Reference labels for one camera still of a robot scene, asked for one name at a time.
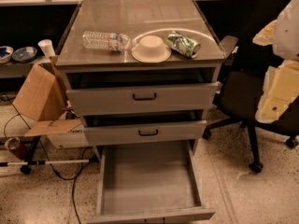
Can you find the grey bottom drawer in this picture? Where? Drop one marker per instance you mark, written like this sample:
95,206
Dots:
150,183

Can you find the grey drawer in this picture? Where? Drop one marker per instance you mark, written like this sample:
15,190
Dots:
150,183
126,92
144,127

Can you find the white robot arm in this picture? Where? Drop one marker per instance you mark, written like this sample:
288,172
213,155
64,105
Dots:
280,85

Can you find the grey drawer cabinet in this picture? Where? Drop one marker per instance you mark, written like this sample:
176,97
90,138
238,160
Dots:
138,18

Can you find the grey top drawer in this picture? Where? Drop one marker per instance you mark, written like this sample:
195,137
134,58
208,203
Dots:
126,92

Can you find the grey middle drawer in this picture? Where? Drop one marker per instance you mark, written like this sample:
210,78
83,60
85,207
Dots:
144,127

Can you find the white upturned bowl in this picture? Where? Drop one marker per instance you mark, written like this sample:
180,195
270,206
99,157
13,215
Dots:
151,49

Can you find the crushed green soda can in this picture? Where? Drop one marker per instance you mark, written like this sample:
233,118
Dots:
182,44

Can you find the clear plastic water bottle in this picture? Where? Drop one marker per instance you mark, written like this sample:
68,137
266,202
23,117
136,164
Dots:
106,41

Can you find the white box on floor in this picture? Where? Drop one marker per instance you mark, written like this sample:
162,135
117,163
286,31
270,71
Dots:
74,139

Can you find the black office chair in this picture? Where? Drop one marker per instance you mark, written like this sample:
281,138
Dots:
242,85

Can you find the open cardboard box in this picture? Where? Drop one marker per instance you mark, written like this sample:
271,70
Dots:
42,100

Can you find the white paper cup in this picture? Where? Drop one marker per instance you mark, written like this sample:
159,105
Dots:
47,47

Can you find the white black rod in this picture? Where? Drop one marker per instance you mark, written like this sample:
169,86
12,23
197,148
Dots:
29,163

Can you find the brown cup on floor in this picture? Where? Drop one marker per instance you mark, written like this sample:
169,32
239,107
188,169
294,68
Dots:
16,147

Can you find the white blue bowl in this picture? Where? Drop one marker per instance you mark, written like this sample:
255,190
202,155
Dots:
5,54

